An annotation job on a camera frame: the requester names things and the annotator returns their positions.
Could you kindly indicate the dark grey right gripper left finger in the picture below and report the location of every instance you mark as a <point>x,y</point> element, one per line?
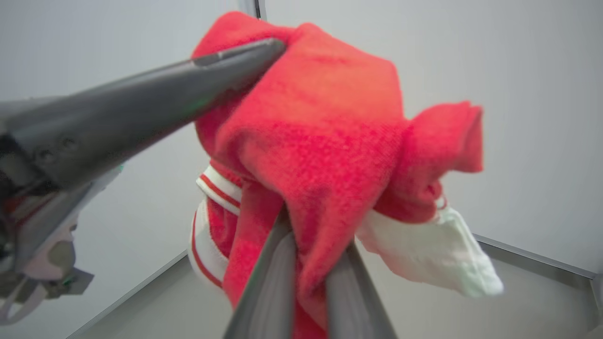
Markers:
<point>268,292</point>

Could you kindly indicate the thin partition base rail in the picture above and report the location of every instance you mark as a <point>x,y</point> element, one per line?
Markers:
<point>127,294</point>

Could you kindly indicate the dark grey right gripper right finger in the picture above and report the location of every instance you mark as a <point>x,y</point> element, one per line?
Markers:
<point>355,301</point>

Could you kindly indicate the grey partition corner post with foot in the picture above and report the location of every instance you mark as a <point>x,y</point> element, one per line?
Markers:
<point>252,7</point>

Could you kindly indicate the red and white garment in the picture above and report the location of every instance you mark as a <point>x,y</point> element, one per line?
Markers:
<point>320,117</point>

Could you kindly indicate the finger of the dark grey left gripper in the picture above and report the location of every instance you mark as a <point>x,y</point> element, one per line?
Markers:
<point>141,103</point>

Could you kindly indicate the metal partition base rail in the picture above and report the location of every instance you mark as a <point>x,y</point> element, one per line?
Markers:
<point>532,259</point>

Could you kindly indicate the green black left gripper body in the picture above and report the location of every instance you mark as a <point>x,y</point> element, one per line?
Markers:
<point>33,226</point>

